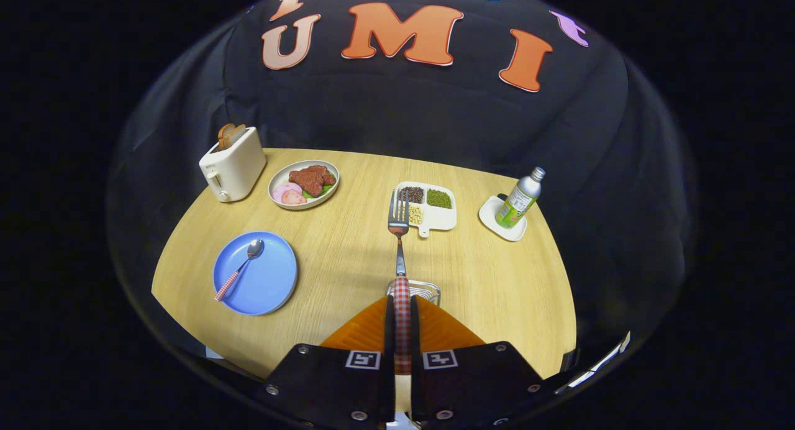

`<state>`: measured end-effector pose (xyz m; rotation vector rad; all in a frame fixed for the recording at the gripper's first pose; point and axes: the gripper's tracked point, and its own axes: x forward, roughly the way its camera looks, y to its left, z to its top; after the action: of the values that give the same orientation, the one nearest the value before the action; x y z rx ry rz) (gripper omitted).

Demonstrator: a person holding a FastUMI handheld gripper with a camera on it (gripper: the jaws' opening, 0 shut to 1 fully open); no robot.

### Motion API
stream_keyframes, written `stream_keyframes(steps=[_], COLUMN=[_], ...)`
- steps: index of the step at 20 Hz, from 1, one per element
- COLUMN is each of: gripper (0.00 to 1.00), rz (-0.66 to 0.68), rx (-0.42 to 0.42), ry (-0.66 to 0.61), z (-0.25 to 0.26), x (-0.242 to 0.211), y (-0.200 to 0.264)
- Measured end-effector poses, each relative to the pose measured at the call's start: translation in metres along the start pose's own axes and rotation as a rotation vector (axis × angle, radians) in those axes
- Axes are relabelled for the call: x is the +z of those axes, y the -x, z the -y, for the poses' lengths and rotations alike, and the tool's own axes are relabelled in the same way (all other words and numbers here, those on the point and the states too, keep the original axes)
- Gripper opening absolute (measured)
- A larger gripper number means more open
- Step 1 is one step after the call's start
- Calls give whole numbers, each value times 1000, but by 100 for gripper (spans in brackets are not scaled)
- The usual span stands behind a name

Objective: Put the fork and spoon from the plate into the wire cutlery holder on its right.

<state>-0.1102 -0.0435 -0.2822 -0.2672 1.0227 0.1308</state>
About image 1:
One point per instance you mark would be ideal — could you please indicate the pink ham slice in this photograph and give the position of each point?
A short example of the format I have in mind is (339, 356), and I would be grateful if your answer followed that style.
(294, 198)
(282, 189)

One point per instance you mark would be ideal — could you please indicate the white divided tray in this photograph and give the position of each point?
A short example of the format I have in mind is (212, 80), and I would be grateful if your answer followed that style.
(442, 217)

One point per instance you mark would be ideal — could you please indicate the blue plate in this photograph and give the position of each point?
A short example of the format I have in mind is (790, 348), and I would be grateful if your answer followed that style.
(267, 281)

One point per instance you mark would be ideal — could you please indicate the white toaster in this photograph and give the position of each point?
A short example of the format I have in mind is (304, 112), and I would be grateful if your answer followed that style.
(239, 169)

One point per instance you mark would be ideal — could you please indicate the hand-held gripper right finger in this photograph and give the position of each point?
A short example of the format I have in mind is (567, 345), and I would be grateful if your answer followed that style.
(414, 330)

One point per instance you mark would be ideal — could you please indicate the small white dish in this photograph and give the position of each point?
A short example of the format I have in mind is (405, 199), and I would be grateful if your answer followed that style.
(490, 215)

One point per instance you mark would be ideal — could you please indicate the green mung beans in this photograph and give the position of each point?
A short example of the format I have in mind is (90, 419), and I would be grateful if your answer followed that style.
(439, 199)

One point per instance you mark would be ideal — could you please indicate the beige oval plate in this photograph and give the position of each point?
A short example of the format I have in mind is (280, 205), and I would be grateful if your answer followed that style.
(282, 172)

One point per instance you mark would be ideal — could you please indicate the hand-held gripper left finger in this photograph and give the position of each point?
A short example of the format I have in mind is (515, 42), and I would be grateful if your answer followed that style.
(390, 330)

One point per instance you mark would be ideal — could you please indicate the dark brown beans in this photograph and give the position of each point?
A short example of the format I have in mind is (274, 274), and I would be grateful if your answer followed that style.
(413, 195)

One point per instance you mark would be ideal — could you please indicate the brown steak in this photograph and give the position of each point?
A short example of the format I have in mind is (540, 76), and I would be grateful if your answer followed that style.
(310, 179)

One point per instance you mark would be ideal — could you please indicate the yellow soybeans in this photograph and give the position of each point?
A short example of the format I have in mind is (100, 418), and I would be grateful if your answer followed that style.
(416, 214)

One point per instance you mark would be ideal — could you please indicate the toasted bread slice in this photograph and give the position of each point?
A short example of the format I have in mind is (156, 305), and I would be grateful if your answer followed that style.
(224, 135)
(237, 135)

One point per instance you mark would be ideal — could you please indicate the green lettuce leaf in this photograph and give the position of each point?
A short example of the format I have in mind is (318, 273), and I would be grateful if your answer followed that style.
(326, 190)

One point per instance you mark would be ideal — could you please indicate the silver bottle with green label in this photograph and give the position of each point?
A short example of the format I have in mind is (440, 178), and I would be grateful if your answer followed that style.
(518, 200)

